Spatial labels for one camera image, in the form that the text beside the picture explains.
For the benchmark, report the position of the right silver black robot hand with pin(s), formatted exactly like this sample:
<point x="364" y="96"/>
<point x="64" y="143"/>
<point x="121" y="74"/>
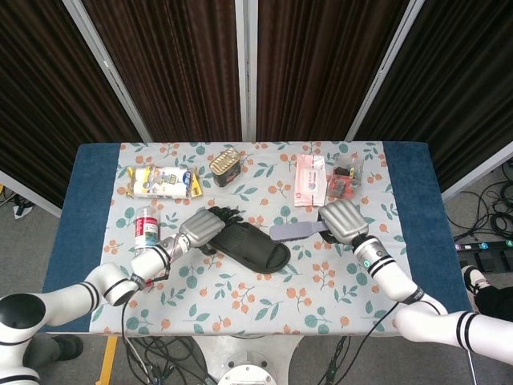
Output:
<point x="344" y="220"/>

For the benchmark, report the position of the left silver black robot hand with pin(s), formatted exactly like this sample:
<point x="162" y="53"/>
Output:
<point x="202" y="228"/>

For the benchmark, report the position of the black slipper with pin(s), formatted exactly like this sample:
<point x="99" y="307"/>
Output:
<point x="256" y="248"/>

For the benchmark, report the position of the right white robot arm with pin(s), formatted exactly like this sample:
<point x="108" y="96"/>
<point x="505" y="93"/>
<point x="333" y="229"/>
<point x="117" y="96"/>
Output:
<point x="401" y="280"/>

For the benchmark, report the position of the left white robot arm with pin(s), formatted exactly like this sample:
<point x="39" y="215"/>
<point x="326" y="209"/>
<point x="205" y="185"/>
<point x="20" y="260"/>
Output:
<point x="72" y="298"/>

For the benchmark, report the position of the black and white sneaker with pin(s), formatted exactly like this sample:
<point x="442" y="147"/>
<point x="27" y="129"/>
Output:
<point x="475" y="278"/>

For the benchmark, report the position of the clear box with red parts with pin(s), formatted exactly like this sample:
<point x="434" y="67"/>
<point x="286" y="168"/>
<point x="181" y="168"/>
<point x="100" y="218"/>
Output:
<point x="344" y="180"/>

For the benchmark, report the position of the pink wet wipes packet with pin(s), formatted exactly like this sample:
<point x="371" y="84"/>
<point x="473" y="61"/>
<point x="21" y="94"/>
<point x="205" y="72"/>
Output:
<point x="309" y="180"/>

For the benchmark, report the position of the clear bottle with red cap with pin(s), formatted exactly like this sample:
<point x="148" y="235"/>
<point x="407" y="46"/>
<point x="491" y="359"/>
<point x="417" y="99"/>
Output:
<point x="147" y="234"/>

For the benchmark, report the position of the yellow snack package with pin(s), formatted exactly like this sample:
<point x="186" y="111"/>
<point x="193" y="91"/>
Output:
<point x="164" y="182"/>

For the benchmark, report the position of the gold rectangular tin can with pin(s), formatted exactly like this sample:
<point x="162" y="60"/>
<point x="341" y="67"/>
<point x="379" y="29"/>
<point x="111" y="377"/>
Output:
<point x="225" y="168"/>

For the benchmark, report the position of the floral tablecloth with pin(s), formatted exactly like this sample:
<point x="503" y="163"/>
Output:
<point x="256" y="305"/>

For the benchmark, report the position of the blue table cover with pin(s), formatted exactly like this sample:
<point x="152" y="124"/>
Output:
<point x="76" y="224"/>

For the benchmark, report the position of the black power strip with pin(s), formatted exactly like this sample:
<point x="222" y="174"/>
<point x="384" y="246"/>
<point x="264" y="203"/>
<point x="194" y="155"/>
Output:
<point x="483" y="245"/>

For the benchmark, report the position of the round white robot torso top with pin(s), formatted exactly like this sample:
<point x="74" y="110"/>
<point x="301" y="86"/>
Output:
<point x="246" y="375"/>

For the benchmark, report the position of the brown room divider panel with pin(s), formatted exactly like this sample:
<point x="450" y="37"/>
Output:
<point x="172" y="68"/>
<point x="453" y="92"/>
<point x="320" y="68"/>
<point x="44" y="100"/>

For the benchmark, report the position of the white table pedestal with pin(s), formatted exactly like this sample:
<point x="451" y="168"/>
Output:
<point x="248" y="347"/>

